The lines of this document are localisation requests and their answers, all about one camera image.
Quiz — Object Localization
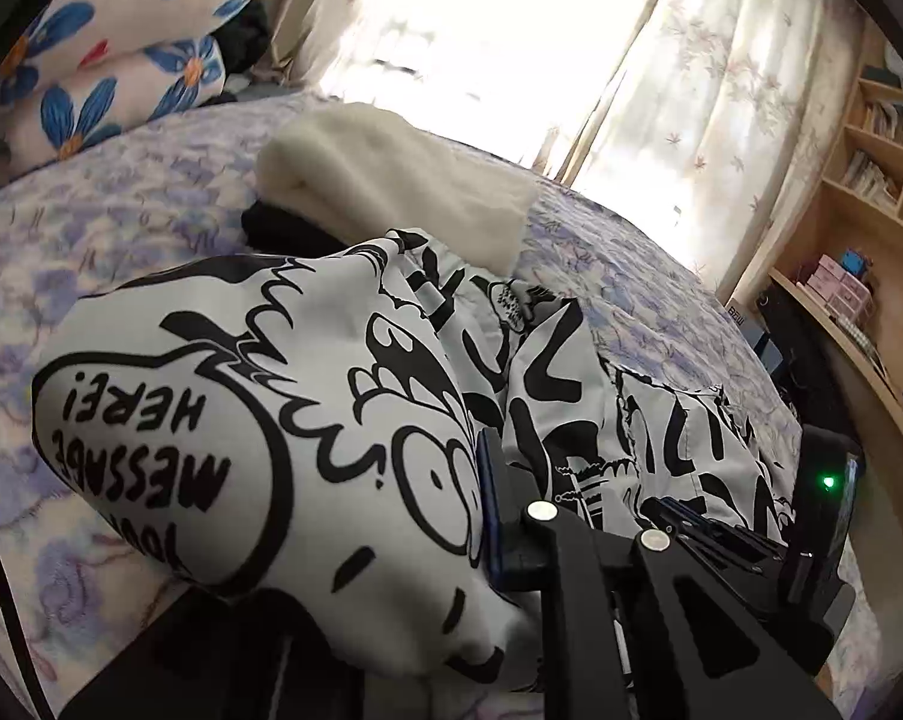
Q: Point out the black folded cloth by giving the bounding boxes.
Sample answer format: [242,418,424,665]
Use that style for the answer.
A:
[241,199,347,256]

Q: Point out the pink storage drawers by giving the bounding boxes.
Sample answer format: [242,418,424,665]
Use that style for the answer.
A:
[805,253,872,323]

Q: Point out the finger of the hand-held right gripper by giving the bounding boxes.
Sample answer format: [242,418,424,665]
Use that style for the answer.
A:
[642,496,790,569]

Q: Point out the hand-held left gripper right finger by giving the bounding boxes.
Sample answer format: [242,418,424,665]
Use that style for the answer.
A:
[475,433,842,720]

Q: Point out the row of books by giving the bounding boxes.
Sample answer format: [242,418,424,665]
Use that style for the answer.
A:
[841,150,900,209]

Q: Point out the cream fluffy folded cloth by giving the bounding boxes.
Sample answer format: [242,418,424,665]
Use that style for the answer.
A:
[256,103,540,271]

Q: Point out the black and white printed garment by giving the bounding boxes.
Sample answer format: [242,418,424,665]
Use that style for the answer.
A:
[31,229,805,691]

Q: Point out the black speaker box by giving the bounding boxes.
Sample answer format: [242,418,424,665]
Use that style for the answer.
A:
[751,289,795,385]

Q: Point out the wooden bookshelf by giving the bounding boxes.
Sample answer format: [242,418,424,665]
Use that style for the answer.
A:
[721,15,903,556]

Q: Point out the purple floral bed blanket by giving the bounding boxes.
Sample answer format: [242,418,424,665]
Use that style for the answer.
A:
[0,90,883,720]

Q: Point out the pale floral curtain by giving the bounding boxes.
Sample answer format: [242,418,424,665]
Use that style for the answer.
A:
[271,0,872,293]

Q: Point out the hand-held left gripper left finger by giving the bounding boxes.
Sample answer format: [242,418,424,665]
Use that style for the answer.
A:
[61,589,366,720]

